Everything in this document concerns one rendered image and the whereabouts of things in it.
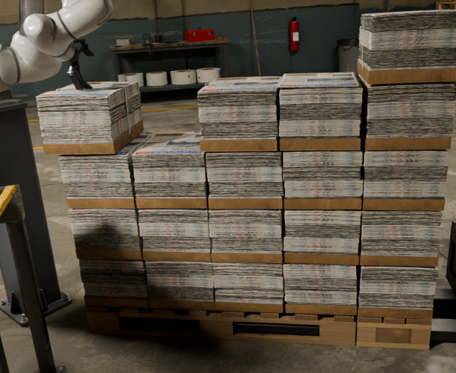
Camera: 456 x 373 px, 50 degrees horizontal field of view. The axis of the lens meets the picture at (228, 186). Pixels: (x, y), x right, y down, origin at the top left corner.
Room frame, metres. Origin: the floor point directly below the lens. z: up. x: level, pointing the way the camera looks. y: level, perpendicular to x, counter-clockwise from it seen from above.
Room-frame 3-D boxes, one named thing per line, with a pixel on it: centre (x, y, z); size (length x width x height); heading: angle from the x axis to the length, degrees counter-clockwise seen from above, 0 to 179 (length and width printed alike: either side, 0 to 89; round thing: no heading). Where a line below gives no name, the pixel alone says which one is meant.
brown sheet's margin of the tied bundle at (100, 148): (1.91, 0.55, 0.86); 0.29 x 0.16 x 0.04; 81
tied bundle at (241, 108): (1.94, -0.08, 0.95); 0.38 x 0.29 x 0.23; 171
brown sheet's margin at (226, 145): (1.94, -0.08, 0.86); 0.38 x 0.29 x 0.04; 171
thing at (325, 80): (1.89, -0.36, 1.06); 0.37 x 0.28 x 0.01; 169
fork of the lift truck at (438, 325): (1.75, -0.47, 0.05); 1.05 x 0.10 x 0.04; 81
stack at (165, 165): (1.96, 0.05, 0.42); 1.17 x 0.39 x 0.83; 81
